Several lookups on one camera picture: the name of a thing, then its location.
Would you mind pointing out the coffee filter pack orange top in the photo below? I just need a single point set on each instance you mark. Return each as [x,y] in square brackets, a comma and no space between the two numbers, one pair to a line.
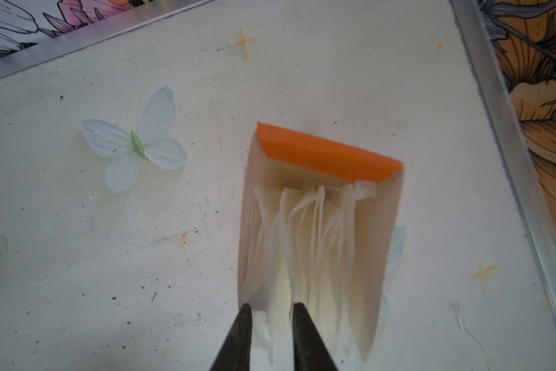
[318,227]

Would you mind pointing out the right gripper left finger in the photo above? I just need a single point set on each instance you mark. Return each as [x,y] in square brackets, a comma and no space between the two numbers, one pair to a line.
[234,355]

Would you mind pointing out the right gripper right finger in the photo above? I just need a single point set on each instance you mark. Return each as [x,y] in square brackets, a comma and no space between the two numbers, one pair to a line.
[309,350]

